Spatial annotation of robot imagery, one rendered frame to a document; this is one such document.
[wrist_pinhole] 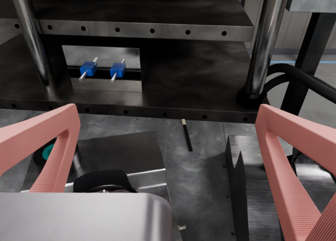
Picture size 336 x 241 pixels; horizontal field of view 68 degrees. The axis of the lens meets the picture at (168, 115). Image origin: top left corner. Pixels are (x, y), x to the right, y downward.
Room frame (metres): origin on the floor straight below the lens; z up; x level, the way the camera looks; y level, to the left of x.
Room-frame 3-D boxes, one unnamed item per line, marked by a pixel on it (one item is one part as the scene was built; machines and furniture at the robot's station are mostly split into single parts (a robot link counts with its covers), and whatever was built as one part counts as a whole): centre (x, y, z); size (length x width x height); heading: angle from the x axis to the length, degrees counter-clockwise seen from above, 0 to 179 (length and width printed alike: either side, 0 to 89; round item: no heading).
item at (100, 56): (1.06, 0.21, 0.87); 0.50 x 0.27 x 0.17; 175
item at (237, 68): (1.15, 0.25, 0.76); 1.30 x 0.84 x 0.06; 85
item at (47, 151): (0.33, 0.21, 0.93); 0.08 x 0.08 x 0.04
